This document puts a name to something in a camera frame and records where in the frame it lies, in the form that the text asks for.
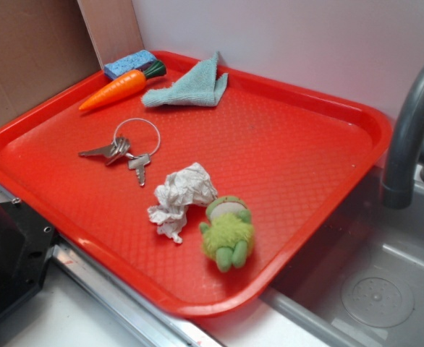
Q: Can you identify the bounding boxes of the crumpled white paper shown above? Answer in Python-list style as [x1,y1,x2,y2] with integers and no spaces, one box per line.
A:
[148,163,218,244]

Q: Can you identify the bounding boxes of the red plastic tray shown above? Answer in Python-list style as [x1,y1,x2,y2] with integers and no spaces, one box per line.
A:
[0,67,391,317]

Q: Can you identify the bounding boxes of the green plush frog toy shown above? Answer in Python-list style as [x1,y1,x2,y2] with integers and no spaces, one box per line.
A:
[200,195,255,273]

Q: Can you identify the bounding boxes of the light blue folded cloth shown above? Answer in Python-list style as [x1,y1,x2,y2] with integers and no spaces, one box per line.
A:
[141,51,228,108]

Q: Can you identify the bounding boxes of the orange toy carrot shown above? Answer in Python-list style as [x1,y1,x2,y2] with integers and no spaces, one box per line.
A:
[79,60,167,111]

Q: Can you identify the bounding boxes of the blue sponge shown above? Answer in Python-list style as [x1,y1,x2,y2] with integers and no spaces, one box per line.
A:
[103,50,156,80]

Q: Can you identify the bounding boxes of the grey sink faucet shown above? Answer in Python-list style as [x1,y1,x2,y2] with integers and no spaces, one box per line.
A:
[380,67,424,209]

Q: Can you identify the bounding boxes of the grey plastic sink basin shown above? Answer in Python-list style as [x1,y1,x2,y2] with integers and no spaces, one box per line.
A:
[262,168,424,346]

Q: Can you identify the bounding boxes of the brown cardboard panel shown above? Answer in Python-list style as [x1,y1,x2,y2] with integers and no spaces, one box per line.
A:
[0,1,143,126]

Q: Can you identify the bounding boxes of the silver keys on ring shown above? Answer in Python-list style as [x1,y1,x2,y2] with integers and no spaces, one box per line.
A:
[78,118,161,187]

